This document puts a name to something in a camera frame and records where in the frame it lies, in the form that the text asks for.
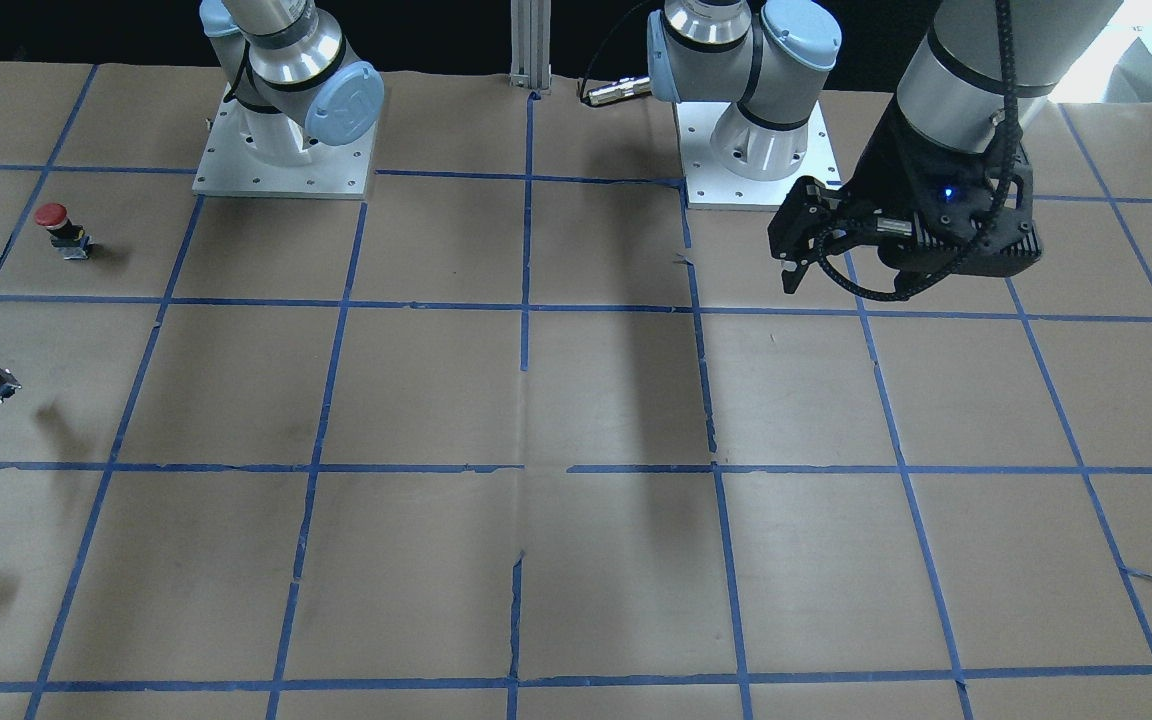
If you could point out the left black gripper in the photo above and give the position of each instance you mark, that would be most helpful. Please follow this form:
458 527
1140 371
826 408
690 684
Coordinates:
894 170

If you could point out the red push button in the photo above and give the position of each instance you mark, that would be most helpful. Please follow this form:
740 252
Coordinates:
69 239

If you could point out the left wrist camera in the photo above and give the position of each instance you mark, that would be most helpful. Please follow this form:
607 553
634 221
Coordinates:
949 213

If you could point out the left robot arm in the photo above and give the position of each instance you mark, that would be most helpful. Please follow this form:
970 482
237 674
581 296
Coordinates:
978 62

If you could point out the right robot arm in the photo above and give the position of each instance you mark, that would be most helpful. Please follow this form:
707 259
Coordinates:
116 179

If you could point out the aluminium frame post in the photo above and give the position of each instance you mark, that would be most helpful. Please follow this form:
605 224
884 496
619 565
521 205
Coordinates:
529 37

